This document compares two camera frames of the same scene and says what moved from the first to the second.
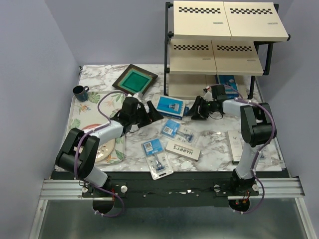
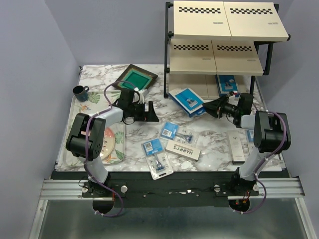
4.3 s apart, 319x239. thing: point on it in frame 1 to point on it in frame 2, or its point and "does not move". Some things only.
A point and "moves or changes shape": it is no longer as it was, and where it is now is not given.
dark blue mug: x=80 y=93 does not move
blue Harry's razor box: x=169 y=106 to x=188 y=101
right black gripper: x=198 y=101 to x=214 y=108
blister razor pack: x=157 y=161 does not move
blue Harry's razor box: x=230 y=80 does not move
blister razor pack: x=175 y=130 moves or changes shape
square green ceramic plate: x=134 y=79 does not move
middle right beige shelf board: x=236 y=58 does not move
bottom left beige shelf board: x=186 y=86 does not move
